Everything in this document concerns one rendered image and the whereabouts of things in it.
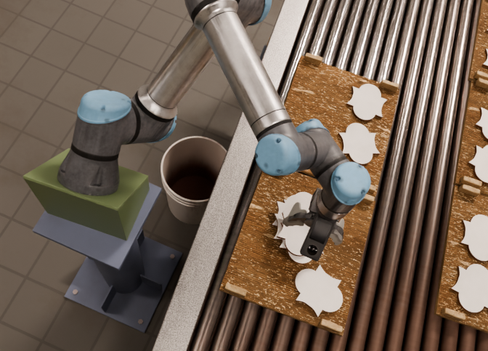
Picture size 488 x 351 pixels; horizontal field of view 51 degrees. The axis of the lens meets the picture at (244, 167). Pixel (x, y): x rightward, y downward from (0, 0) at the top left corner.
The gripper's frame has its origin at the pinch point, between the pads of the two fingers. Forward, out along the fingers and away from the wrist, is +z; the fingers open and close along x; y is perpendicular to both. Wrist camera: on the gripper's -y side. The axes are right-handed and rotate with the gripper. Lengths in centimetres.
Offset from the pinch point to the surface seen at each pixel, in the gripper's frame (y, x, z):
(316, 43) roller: 73, 15, 20
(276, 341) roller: -25.3, -2.2, 16.5
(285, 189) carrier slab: 16.1, 8.9, 16.0
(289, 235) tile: 1.1, 4.1, 8.9
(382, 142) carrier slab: 43.1, -15.4, 17.2
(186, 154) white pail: 45, 51, 87
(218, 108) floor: 85, 50, 112
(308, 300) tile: -12.6, -6.6, 13.8
